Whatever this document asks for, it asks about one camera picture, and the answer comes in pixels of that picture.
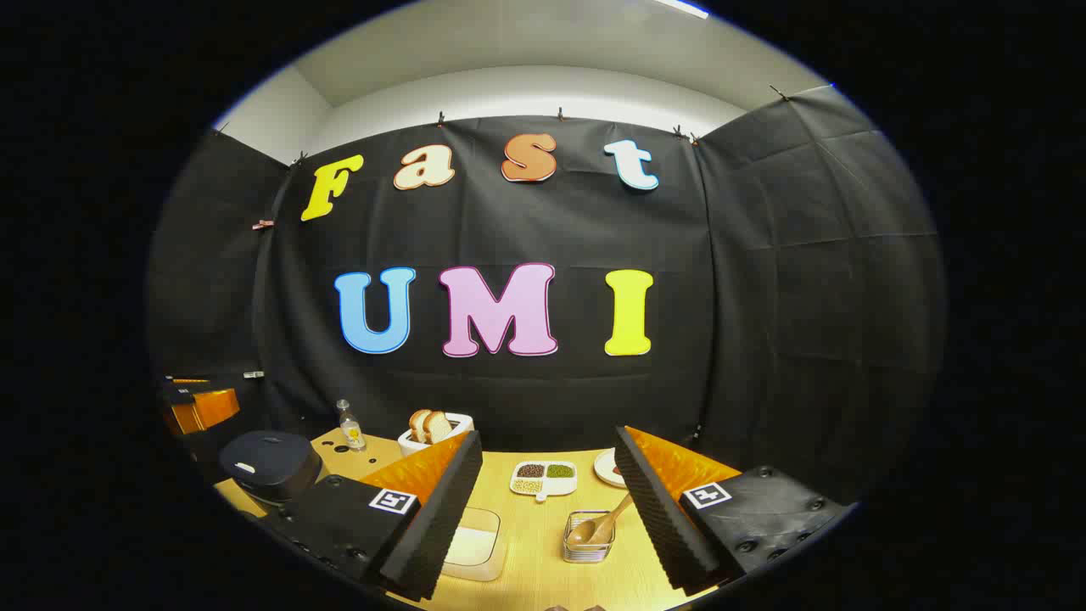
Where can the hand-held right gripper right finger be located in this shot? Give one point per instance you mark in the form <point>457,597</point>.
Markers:
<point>653,509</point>

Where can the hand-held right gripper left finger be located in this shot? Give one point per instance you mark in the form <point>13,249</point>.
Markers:
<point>441,509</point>

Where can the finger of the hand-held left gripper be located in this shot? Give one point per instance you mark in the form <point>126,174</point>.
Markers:
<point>216,407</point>
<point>180,392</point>

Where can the wooden spoon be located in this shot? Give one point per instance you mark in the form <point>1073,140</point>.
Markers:
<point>585,530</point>

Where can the black rice cooker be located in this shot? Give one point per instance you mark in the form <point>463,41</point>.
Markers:
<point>267,462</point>

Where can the white round plate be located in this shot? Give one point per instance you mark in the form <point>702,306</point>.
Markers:
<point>604,467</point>

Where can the toasted bread slice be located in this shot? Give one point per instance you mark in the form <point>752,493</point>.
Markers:
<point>439,426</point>
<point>417,423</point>

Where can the white toaster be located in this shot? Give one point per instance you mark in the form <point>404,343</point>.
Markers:
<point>458,422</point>

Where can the white divided bean dish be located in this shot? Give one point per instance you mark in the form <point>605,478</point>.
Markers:
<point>543,479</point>

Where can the small clear glass bottle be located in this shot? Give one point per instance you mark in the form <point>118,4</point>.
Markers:
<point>350,433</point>

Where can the black backdrop cloth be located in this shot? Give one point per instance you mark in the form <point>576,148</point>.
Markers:
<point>764,297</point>

